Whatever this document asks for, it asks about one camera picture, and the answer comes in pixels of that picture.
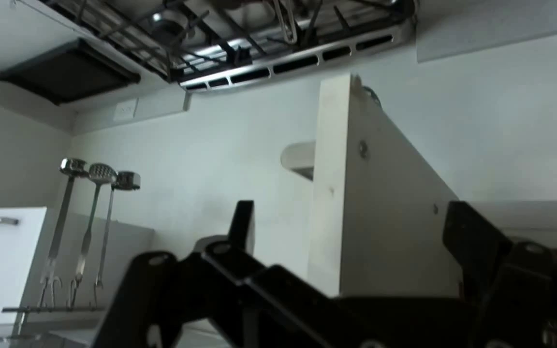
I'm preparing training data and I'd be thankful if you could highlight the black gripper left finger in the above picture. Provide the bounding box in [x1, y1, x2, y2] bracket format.
[91, 200, 357, 348]

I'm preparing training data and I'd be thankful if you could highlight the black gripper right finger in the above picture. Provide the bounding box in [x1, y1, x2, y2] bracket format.
[441, 200, 557, 348]

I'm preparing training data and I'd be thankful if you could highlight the white hinged cupboard door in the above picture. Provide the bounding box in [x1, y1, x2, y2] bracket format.
[307, 72, 464, 300]

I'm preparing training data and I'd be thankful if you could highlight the hanging metal utensil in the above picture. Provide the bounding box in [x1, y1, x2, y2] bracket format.
[91, 169, 143, 293]

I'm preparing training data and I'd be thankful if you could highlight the hanging slotted spoon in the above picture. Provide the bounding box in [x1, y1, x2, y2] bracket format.
[67, 161, 118, 310]

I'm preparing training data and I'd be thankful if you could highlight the hanging metal ladle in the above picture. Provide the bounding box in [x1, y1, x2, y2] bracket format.
[36, 157, 91, 310]

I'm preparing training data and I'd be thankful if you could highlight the black gas stove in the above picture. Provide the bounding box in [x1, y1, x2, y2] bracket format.
[38, 0, 419, 94]

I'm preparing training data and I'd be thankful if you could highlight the steel saucepan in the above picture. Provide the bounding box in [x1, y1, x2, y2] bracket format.
[147, 7, 193, 43]

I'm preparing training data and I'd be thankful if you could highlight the metal utensil rail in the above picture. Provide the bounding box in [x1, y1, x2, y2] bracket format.
[0, 304, 110, 316]

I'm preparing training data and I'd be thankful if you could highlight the white wall outlet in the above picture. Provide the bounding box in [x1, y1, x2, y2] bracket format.
[112, 99, 139, 123]

